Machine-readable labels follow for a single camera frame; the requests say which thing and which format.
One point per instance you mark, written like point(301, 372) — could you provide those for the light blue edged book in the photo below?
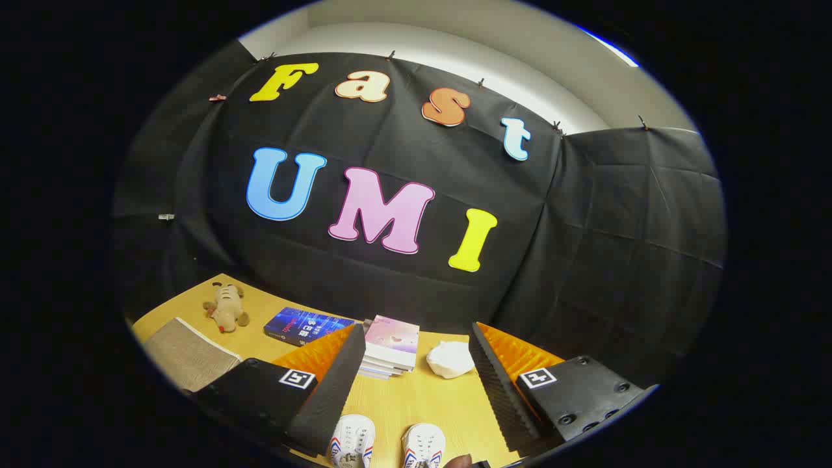
point(380, 374)

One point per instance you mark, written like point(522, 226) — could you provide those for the beige fabric storage box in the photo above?
point(188, 354)

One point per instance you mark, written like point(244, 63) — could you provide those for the white plush toy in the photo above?
point(450, 359)

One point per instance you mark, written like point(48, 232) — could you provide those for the white book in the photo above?
point(387, 364)

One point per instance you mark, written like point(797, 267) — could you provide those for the beige plush dog toy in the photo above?
point(227, 305)

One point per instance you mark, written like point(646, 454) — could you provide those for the pink cover book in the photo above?
point(393, 335)

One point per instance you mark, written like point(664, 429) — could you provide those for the white canvas shoe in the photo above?
point(353, 442)
point(424, 445)

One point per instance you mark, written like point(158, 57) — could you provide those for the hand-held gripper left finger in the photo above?
point(328, 396)

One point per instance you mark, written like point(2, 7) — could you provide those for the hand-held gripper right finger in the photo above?
point(497, 396)

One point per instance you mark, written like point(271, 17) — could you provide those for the black backdrop cloth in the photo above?
point(403, 136)

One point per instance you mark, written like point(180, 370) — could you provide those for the dark blue book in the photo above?
point(302, 325)

